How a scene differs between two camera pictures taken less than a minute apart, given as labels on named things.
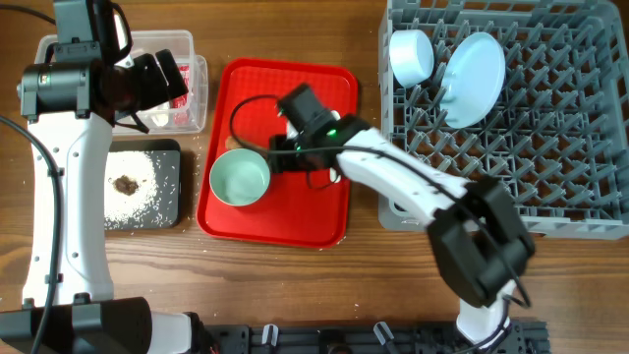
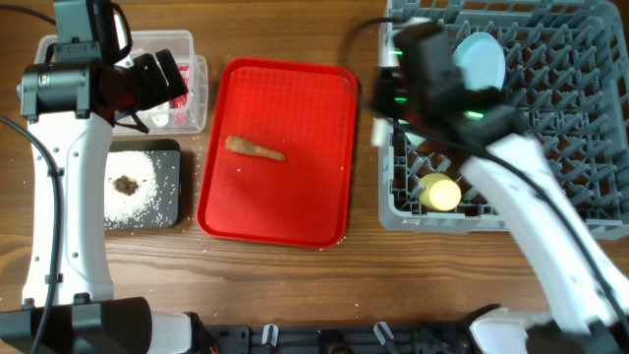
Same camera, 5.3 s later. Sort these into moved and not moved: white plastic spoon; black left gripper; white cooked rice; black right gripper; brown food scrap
Moved: white plastic spoon; black right gripper
Not moved: black left gripper; white cooked rice; brown food scrap
